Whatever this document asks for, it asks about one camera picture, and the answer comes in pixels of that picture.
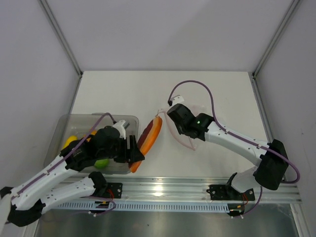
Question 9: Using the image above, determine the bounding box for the orange toy food piece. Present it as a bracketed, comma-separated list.
[83, 130, 97, 137]

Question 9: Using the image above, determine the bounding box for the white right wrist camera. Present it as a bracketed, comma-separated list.
[167, 95, 184, 107]

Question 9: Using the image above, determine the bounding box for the green toy lime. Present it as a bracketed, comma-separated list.
[94, 159, 110, 169]

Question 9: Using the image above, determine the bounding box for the white slotted cable duct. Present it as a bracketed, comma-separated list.
[56, 200, 230, 213]

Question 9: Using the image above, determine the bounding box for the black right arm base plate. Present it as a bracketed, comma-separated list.
[206, 184, 255, 201]

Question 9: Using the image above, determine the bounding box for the clear pink zip top bag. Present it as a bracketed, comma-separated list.
[157, 104, 206, 151]

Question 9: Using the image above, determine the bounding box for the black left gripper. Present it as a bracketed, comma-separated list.
[98, 135, 145, 163]

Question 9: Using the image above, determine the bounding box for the left aluminium frame post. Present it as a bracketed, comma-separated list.
[39, 0, 83, 78]

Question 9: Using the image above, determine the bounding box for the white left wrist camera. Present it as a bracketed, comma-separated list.
[112, 119, 130, 139]

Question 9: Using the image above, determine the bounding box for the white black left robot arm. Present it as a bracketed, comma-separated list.
[0, 126, 145, 227]

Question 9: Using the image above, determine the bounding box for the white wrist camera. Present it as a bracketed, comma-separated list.
[112, 119, 130, 139]
[167, 95, 184, 107]

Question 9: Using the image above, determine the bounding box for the aluminium frame post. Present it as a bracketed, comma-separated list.
[39, 0, 83, 78]
[251, 0, 303, 78]

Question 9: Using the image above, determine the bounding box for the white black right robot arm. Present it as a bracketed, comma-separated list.
[167, 104, 289, 200]

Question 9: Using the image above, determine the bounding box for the orange red toy hot dog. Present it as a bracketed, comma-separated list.
[129, 116, 162, 173]

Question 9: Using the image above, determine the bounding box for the yellow toy fruit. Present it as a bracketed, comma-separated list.
[63, 135, 78, 149]

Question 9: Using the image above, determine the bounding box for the clear grey plastic bin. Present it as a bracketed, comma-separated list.
[43, 113, 139, 175]

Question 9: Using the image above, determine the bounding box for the right aluminium frame post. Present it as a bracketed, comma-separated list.
[251, 0, 303, 78]

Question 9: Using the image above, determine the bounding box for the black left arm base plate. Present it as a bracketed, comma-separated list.
[104, 183, 123, 199]

